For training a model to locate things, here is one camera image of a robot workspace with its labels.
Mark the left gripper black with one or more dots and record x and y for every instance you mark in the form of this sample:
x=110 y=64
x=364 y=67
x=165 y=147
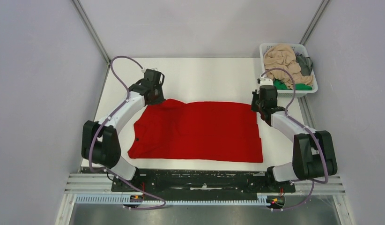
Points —
x=161 y=98

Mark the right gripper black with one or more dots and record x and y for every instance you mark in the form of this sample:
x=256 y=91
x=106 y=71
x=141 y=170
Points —
x=256 y=95

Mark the red t shirt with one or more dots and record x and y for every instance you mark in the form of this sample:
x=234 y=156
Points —
x=219 y=131

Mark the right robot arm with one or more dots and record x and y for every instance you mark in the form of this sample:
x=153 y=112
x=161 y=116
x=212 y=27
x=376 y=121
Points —
x=313 y=156

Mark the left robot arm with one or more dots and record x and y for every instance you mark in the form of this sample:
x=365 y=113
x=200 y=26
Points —
x=100 y=143

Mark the green t shirt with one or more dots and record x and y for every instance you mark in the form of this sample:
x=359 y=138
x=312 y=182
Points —
x=282 y=86

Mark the beige t shirt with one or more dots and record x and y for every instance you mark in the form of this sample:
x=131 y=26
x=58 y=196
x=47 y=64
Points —
x=280 y=63

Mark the grey t shirt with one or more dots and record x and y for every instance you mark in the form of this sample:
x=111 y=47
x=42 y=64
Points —
x=305 y=63

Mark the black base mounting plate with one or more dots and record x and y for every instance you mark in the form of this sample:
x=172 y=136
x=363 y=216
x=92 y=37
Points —
x=203 y=185

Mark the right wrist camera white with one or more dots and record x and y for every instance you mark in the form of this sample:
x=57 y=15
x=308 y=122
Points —
x=265 y=81

